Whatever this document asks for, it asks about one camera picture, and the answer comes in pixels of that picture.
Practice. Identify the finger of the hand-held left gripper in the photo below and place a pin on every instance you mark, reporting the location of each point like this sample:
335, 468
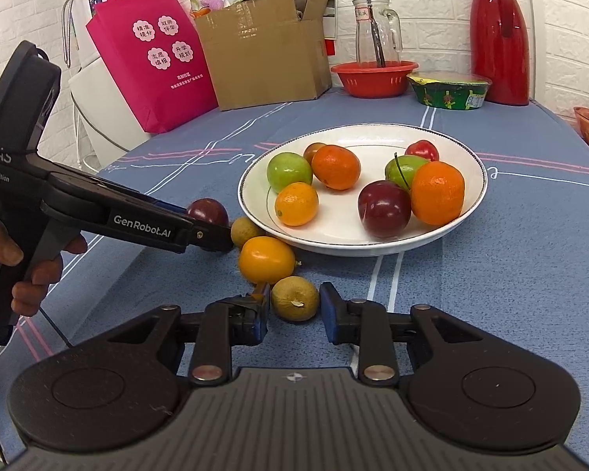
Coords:
216, 240
177, 209

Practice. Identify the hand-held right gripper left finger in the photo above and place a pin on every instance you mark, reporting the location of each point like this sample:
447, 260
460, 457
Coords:
261, 321

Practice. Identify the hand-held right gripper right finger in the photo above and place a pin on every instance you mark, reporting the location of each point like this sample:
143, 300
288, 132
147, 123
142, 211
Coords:
328, 314

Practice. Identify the dark red apple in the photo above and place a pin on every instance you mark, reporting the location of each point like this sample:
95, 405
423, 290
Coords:
207, 210

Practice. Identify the white plate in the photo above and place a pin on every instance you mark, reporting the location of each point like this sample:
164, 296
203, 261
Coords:
338, 221

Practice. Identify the small green apple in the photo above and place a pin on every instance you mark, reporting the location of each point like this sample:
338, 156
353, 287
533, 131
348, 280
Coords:
288, 171

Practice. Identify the large dark red plum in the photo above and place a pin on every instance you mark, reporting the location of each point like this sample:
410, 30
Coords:
384, 210

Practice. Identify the reddish brown jujube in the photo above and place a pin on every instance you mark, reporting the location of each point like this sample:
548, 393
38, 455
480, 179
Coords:
313, 151

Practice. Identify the orange tangerine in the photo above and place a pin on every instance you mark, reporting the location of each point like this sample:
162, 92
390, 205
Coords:
438, 196
336, 168

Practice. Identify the red cherry tomato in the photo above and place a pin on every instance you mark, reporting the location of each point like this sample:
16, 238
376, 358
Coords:
422, 149

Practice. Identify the person's left hand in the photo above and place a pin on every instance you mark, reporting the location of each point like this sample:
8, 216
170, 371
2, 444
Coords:
44, 277

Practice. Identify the white appliance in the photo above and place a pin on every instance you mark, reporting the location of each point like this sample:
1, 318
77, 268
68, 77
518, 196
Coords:
103, 117

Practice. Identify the pink tote bag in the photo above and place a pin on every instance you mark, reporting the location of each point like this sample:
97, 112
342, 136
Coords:
147, 59

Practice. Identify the cardboard box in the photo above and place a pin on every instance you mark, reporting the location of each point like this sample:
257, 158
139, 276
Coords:
260, 59

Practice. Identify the blue striped tablecloth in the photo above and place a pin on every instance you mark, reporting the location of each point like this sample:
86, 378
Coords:
495, 279

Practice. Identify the red plastic basket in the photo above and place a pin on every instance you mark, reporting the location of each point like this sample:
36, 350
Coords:
373, 81

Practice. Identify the glass pitcher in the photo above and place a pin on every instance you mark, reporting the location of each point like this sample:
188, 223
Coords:
368, 44

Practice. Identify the green instant noodle bowl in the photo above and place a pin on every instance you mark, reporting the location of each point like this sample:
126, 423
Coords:
446, 95

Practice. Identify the metal stirrer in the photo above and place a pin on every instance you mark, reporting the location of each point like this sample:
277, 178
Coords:
377, 41

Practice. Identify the red thermos jug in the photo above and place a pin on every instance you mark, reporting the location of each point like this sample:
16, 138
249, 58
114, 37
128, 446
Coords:
500, 59

